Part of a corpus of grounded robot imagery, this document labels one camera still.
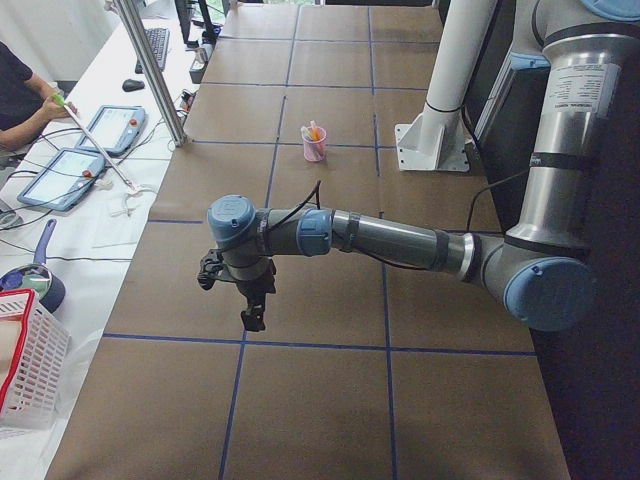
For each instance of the long metal rod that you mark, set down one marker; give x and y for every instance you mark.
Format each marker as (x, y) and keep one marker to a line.
(133, 188)

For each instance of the aluminium frame post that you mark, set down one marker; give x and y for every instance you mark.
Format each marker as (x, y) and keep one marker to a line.
(129, 16)

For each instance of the blue saucepan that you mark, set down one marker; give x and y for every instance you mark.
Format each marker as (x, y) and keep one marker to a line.
(37, 276)

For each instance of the lower blue teach pendant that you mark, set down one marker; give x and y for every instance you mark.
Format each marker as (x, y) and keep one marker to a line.
(62, 183)

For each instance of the black computer mouse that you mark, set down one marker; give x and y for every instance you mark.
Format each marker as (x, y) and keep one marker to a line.
(132, 85)

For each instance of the seated person hand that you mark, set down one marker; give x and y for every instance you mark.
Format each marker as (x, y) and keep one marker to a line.
(55, 107)

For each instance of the pink mesh pen holder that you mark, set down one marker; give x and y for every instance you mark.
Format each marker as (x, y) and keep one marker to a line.
(320, 157)

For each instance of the purple highlighter pen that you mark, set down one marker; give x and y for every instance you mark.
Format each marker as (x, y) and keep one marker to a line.
(312, 149)

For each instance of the blue teach pendant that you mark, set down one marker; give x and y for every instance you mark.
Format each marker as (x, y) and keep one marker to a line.
(116, 128)
(62, 183)

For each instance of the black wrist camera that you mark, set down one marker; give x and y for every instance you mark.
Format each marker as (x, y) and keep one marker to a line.
(210, 267)

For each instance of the white plastic basket red rim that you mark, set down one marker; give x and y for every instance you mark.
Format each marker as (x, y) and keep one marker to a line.
(33, 349)

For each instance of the seated person forearm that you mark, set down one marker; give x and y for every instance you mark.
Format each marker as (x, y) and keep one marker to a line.
(24, 133)

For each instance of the upper blue teach pendant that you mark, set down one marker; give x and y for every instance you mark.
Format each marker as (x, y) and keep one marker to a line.
(116, 128)

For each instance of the black keyboard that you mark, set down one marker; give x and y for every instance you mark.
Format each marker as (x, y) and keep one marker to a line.
(158, 38)

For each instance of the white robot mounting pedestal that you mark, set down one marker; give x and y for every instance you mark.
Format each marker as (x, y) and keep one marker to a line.
(435, 140)

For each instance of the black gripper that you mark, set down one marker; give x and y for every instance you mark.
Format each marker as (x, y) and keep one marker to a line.
(254, 289)

